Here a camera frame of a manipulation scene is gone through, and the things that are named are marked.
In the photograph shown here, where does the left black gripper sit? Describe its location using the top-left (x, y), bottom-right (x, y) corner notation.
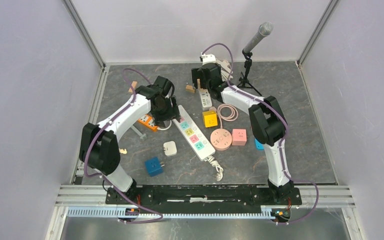
top-left (150, 95), bottom-right (181, 128)

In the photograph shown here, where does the orange power strip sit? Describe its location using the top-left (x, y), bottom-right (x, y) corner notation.
top-left (137, 114), bottom-right (158, 132)

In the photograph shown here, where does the white green small power strip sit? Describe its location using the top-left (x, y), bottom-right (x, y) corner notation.
top-left (198, 89), bottom-right (213, 111)

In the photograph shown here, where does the yellow cube adapter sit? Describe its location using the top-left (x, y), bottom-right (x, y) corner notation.
top-left (202, 110), bottom-right (219, 128)

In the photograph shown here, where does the white square plug adapter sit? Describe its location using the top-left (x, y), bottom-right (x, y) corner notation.
top-left (163, 141), bottom-right (178, 157)

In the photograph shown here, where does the white long power strip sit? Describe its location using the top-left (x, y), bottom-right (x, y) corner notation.
top-left (172, 105), bottom-right (216, 161)

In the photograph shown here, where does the blue cube adapter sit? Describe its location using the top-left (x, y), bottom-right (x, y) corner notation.
top-left (144, 157), bottom-right (164, 177)

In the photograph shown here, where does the pink round socket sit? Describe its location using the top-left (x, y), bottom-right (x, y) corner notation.
top-left (210, 128), bottom-right (233, 151)

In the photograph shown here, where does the pink plug adapter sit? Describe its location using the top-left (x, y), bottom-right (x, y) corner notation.
top-left (231, 128), bottom-right (247, 146)

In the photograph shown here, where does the small blue plug adapter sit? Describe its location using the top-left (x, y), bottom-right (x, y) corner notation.
top-left (254, 138), bottom-right (264, 151)

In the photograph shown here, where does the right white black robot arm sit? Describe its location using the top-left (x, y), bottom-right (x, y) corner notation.
top-left (191, 63), bottom-right (294, 204)

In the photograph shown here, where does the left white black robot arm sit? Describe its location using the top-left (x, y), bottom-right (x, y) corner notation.
top-left (79, 76), bottom-right (181, 204)

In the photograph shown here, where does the small cream plug piece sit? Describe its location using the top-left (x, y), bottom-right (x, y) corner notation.
top-left (119, 148), bottom-right (128, 155)

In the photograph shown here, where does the small brown wooden block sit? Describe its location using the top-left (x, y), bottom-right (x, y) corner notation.
top-left (185, 85), bottom-right (196, 94)

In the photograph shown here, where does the black tripod microphone stand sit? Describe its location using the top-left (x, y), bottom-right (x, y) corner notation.
top-left (237, 51), bottom-right (262, 96)

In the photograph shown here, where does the grey handheld microphone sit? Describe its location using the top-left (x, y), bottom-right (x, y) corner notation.
top-left (242, 21), bottom-right (274, 54)

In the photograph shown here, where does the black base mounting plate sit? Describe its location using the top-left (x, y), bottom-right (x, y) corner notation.
top-left (105, 184), bottom-right (303, 215)

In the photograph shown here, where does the white bundled cable top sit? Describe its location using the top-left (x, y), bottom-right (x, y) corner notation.
top-left (217, 58), bottom-right (235, 80)

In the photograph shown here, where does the white coiled cable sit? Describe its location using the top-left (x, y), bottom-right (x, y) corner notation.
top-left (157, 119), bottom-right (173, 132)

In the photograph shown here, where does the pink coiled cable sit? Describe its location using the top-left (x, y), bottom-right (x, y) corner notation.
top-left (209, 103), bottom-right (239, 131)

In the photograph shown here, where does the white strip cable with plug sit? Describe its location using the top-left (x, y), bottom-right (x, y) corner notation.
top-left (205, 156), bottom-right (225, 182)

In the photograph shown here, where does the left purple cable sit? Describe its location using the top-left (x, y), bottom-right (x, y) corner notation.
top-left (83, 68), bottom-right (165, 225)

